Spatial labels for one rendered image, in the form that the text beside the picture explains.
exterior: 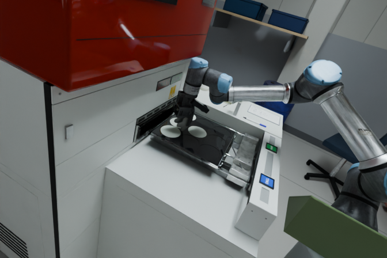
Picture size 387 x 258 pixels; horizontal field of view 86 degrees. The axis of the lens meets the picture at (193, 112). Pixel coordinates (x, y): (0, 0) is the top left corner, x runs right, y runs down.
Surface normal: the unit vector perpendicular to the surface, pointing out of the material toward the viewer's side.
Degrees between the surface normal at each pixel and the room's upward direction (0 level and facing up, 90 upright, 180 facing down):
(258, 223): 90
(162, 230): 90
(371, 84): 90
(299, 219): 90
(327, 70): 41
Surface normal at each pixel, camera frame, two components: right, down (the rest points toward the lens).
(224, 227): 0.27, -0.85
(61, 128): 0.88, 0.40
